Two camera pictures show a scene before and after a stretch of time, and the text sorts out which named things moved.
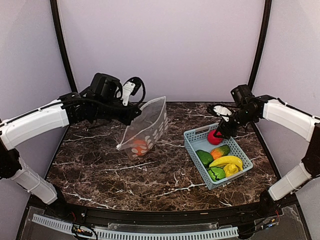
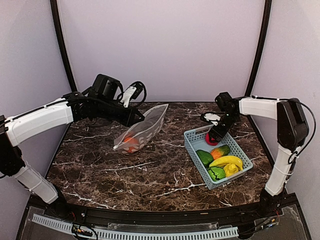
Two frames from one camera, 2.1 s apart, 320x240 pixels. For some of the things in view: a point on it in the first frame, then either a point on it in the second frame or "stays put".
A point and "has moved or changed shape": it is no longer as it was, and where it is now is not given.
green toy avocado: x=205 y=157 stays put
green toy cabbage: x=216 y=173 stays put
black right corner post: x=267 y=16 stays put
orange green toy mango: x=219 y=151 stays put
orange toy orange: x=140 y=147 to x=131 y=144
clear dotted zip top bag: x=145 y=130 has moved or changed shape
